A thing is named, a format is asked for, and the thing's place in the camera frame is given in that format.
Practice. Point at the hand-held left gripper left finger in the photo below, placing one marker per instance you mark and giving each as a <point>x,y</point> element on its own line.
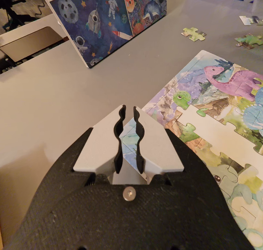
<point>96,151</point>

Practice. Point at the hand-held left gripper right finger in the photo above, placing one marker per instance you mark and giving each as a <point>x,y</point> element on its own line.
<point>160,151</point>

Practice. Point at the dinosaur puzzle board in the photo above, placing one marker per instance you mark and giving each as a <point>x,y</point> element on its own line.
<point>215,130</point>

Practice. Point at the white dark puzzle piece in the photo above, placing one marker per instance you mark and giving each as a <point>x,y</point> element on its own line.
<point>247,20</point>

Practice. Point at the green brown puzzle piece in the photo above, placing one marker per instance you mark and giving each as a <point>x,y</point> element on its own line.
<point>250,41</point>

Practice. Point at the light green puzzle piece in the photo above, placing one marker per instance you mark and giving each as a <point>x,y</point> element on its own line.
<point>193,33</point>

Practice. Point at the illustrated puzzle box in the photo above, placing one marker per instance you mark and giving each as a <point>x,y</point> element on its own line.
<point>98,24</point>

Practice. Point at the black office chair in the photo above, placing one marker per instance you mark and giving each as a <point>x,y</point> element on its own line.
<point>12,3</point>

